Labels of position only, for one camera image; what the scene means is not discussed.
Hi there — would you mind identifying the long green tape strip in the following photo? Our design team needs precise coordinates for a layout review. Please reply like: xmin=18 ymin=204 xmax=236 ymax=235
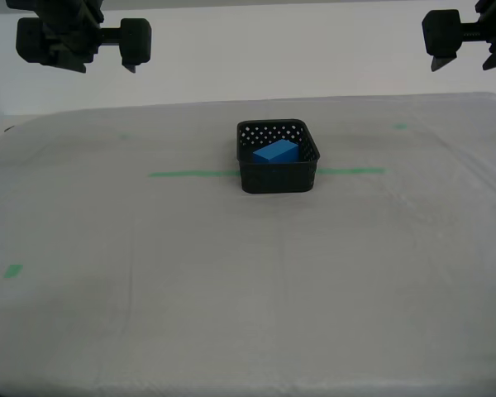
xmin=147 ymin=166 xmax=386 ymax=179

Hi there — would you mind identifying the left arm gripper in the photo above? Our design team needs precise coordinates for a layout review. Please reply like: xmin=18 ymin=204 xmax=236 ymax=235
xmin=6 ymin=0 xmax=153 ymax=74

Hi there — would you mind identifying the black perforated plastic basket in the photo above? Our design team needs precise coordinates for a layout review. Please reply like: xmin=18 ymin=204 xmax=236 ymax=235
xmin=236 ymin=118 xmax=322 ymax=195

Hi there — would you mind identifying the white table cover sheet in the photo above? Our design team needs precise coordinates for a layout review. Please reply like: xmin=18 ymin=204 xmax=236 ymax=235
xmin=0 ymin=91 xmax=496 ymax=397

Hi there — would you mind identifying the blue rectangular block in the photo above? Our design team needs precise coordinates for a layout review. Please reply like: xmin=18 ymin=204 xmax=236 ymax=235
xmin=251 ymin=139 xmax=301 ymax=165

